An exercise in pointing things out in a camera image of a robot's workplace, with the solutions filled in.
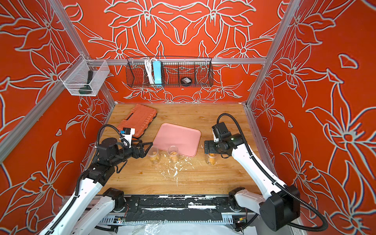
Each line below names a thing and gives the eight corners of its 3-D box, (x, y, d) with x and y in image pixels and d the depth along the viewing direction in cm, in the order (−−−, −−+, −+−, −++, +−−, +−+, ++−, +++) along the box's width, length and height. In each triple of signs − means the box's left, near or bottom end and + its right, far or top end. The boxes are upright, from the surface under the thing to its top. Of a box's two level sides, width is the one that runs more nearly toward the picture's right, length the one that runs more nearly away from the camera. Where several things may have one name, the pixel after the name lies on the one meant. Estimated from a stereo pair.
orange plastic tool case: (119, 131, 104) (116, 127, 100) (138, 107, 119) (137, 102, 115) (140, 138, 100) (138, 134, 96) (158, 112, 115) (156, 108, 111)
